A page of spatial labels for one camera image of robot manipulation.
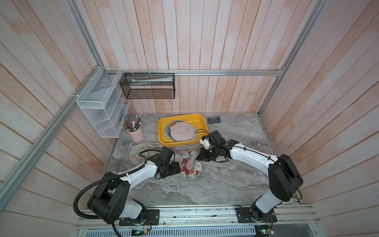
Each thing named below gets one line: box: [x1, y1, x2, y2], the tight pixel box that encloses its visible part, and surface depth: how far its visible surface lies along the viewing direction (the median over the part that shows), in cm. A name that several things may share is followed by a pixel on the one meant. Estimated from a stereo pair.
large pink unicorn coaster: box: [170, 121, 195, 141], surface depth 109 cm
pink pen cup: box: [119, 115, 144, 142], surface depth 100 cm
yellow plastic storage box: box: [157, 113, 209, 148], surface depth 110 cm
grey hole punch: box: [206, 116, 222, 124], surface depth 119 cm
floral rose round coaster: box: [179, 150, 203, 181], surface depth 88 cm
